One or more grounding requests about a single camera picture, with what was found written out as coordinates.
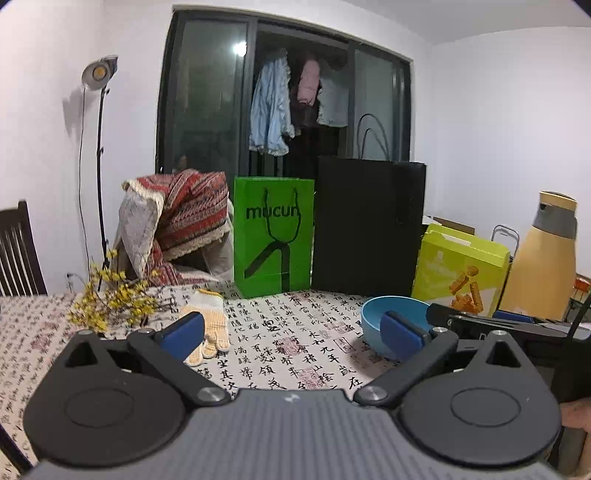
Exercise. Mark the grey lace-trimmed cushion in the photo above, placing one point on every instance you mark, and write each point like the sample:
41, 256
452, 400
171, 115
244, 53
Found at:
138, 230

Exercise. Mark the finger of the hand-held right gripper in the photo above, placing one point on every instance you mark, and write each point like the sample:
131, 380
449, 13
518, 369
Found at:
512, 317
461, 318

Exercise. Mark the person's right hand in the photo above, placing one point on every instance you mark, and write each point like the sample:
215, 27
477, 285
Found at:
577, 415

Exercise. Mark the studio light on stand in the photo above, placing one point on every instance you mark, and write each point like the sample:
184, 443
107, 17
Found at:
99, 71

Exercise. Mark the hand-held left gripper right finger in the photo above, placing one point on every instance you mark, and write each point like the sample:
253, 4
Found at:
404, 334

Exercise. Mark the yellow thermos jug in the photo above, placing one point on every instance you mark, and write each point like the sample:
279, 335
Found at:
545, 267

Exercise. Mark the dark wooden chair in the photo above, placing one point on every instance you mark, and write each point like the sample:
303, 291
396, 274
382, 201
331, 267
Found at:
14, 213

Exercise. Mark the green snack box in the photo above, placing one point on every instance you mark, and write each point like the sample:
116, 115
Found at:
438, 267

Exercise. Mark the dark sliding glass door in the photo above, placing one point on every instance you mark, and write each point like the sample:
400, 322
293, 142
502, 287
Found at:
207, 92

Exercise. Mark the hanging pink garment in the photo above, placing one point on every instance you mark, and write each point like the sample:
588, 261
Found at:
308, 81

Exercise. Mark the yellow flower branch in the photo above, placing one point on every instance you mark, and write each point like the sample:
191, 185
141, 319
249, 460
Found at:
120, 295

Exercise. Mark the blue bowl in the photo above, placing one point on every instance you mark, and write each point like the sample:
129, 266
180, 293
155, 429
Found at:
371, 323

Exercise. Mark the hanging white garment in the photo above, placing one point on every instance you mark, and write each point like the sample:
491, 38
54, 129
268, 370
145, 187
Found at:
332, 104

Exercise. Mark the hanging light blue shirt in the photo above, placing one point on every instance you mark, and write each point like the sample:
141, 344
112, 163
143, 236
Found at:
272, 115

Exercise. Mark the calligraphy printed tablecloth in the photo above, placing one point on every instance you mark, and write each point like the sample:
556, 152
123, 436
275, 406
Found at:
286, 332

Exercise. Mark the black paper bag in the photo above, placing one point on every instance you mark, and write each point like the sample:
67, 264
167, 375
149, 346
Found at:
364, 230

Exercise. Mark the brown cardboard box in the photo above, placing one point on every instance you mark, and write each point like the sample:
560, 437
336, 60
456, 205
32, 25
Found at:
457, 226

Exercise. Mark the green paper bag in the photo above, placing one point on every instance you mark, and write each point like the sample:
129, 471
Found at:
302, 267

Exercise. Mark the red patterned blanket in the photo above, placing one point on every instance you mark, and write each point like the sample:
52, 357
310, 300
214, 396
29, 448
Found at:
194, 207

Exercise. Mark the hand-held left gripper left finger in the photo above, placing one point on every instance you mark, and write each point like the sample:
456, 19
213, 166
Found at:
184, 334

